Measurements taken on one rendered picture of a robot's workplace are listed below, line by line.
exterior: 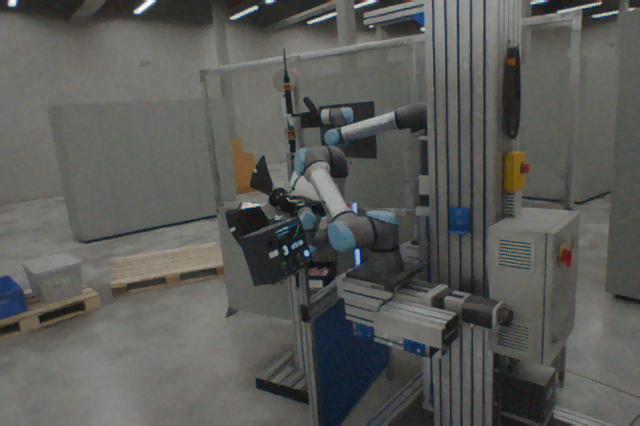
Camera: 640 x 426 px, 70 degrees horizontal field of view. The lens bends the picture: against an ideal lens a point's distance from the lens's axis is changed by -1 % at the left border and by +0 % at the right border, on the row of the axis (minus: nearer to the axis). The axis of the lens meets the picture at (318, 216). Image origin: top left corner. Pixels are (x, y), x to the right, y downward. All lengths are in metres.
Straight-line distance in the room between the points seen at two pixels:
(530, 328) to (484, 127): 0.70
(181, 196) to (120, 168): 1.06
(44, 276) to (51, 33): 10.39
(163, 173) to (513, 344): 6.77
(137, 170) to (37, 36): 7.35
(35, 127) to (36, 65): 1.57
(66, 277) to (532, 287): 4.10
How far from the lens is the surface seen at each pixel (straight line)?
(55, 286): 4.88
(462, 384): 2.03
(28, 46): 14.41
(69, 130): 7.59
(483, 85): 1.68
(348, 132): 2.21
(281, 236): 1.72
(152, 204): 7.89
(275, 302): 3.82
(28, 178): 14.23
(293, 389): 2.91
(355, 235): 1.66
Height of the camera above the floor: 1.65
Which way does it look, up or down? 13 degrees down
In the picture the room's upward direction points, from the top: 4 degrees counter-clockwise
